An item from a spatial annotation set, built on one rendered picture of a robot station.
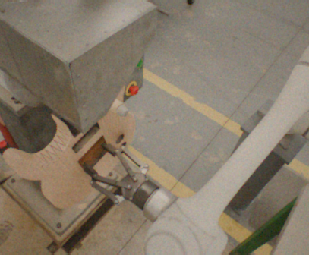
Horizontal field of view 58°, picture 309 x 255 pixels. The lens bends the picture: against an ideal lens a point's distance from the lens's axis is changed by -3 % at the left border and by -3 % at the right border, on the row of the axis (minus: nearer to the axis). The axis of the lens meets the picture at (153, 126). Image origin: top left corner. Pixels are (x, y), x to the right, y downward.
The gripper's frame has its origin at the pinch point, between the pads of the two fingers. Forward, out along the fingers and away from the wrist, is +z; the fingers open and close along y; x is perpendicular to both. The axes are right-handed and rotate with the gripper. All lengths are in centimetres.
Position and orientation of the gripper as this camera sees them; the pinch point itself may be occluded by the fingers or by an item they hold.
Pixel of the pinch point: (95, 155)
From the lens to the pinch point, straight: 82.1
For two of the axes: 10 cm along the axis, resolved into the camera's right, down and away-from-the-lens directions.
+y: 6.2, -7.0, 3.7
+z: -7.9, -5.2, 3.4
